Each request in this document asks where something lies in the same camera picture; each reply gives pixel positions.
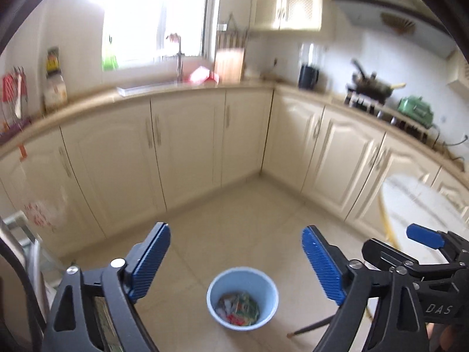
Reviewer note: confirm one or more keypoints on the black gas stove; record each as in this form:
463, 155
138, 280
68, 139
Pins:
388, 117

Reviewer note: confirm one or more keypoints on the wooden cutting board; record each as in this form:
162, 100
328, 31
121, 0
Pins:
229, 66

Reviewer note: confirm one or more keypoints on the green dish soap bottle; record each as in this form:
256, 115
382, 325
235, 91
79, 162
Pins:
110, 57

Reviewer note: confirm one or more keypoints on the kitchen window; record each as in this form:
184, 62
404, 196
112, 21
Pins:
146, 14

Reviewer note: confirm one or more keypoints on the person's right hand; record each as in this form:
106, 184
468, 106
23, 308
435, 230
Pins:
449, 339

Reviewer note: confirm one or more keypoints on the red utensil rack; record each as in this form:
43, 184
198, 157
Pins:
14, 88

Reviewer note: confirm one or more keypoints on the metal faucet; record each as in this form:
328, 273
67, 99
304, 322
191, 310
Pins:
179, 58

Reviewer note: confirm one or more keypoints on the blue plastic bin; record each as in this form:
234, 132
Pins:
220, 286

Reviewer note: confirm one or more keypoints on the cream base cabinets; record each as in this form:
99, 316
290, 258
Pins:
190, 143

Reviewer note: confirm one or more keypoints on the grey range hood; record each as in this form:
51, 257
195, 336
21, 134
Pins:
384, 3

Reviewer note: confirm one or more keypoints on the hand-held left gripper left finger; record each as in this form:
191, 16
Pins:
150, 264

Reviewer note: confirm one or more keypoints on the black wok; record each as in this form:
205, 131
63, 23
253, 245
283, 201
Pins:
370, 88

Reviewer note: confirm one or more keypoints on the brown woven fan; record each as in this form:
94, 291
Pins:
398, 22

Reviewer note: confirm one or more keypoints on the yellow labelled bottle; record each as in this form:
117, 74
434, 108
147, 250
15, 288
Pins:
54, 60

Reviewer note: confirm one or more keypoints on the heap of wrappers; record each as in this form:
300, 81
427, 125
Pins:
240, 308

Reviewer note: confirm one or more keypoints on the clear storage jar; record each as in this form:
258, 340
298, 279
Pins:
55, 93

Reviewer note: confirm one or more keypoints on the beige kitchen countertop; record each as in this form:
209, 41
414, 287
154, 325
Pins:
91, 97

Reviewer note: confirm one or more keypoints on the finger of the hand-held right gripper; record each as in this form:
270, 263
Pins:
439, 286
425, 235

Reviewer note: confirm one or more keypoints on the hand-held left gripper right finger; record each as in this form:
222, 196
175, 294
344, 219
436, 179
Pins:
322, 264

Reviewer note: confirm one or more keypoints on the grey metal frame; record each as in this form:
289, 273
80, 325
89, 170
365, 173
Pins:
40, 253

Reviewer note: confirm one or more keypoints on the green electric cooker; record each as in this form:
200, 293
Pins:
416, 110

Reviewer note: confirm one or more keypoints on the round white marble table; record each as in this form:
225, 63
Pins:
421, 198

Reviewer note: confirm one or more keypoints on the black kettle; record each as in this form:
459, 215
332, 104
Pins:
308, 77

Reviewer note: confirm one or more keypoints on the dark furniture leg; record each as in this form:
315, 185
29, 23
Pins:
311, 327

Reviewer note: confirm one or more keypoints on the cream lattice wall cabinet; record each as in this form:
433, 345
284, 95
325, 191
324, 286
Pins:
285, 9
460, 73

